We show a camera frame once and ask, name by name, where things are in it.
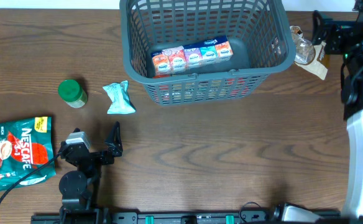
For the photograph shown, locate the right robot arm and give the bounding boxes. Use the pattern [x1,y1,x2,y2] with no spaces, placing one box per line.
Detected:
[311,0,363,223]

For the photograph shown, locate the light green snack packet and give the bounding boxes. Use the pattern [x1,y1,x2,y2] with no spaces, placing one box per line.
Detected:
[103,80,136,114]

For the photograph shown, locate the beige brown snack bag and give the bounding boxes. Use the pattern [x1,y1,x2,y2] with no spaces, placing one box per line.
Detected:
[290,26,329,80]

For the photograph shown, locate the black left cable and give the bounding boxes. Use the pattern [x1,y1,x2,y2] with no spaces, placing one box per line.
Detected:
[0,151,63,224]

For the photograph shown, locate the green lid jar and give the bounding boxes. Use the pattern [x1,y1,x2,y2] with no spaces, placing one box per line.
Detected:
[58,80,88,108]

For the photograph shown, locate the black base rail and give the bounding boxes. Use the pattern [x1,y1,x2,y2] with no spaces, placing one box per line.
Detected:
[30,208,270,224]

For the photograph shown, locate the grey plastic basket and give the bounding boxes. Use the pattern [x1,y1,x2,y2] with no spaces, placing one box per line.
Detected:
[119,0,295,105]

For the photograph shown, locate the green Nescafe coffee bag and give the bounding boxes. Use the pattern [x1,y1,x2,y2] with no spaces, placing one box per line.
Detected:
[0,116,56,191]

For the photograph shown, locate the orange tissue multipack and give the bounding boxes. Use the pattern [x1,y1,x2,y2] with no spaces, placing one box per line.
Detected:
[150,35,234,78]

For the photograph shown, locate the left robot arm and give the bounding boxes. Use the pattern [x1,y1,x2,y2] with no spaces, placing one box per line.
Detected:
[59,122,123,224]

